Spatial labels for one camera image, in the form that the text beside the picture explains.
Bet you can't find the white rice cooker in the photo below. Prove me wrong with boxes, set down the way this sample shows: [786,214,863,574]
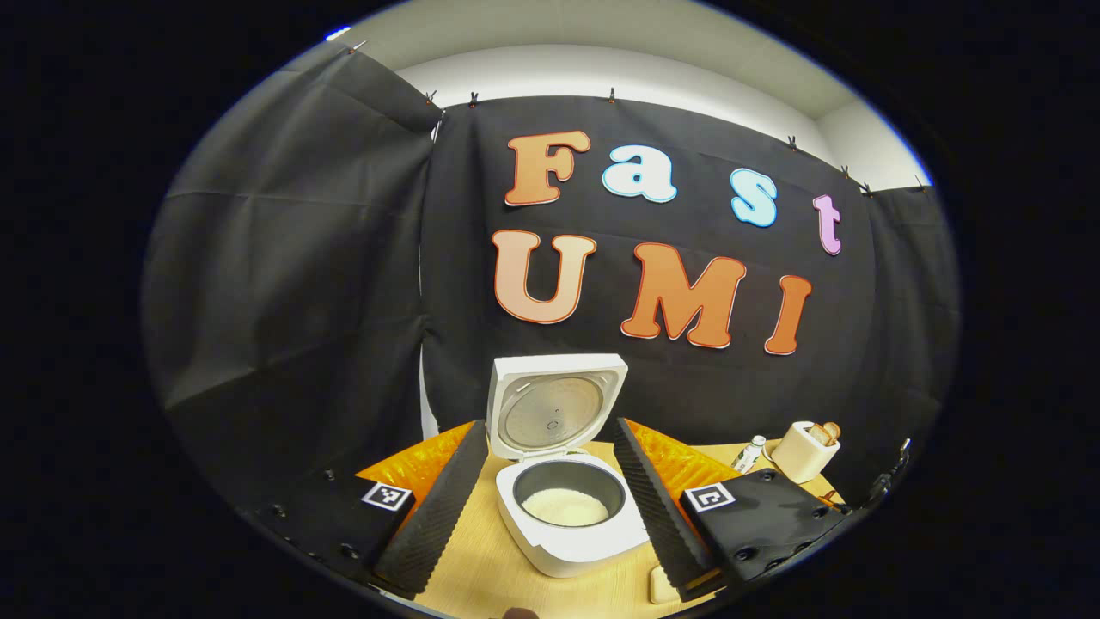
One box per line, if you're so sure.
[486,353,651,579]

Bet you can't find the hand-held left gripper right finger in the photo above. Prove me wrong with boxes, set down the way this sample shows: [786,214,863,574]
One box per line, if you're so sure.
[612,418,852,603]

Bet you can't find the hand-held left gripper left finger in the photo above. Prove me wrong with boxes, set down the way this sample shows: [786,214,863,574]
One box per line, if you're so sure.
[256,419,489,601]

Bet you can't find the cream toaster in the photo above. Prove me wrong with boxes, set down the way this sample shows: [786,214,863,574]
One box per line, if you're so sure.
[771,420,841,485]

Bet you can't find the white plastic bottle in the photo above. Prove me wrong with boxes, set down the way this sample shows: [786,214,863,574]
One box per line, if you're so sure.
[731,435,767,474]

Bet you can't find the black backdrop cloth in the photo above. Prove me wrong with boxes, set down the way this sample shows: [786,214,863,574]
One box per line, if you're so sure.
[142,43,962,517]

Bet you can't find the white rice heap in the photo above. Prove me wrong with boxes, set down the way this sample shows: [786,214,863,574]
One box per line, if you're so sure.
[522,487,609,527]

